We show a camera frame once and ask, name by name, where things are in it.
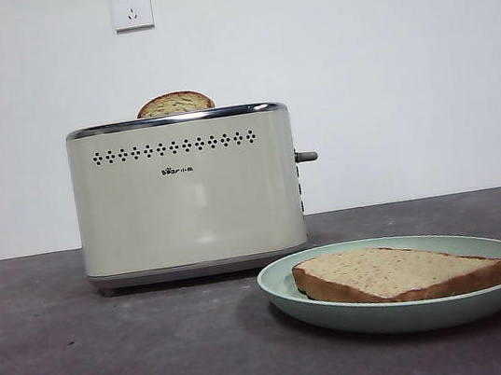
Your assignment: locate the bread slice with brown crust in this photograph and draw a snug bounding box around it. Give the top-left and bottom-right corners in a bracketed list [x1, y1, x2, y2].
[133, 86, 216, 120]
[288, 227, 501, 320]

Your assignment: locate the pale green round plate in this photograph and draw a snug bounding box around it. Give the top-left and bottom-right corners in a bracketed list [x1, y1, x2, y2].
[252, 218, 501, 354]

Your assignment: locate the cream two-slot toaster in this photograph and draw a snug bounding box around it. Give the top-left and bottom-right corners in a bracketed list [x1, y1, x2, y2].
[63, 92, 336, 300]

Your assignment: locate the white wall socket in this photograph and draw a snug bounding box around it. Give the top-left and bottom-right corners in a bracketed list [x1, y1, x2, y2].
[110, 0, 157, 34]

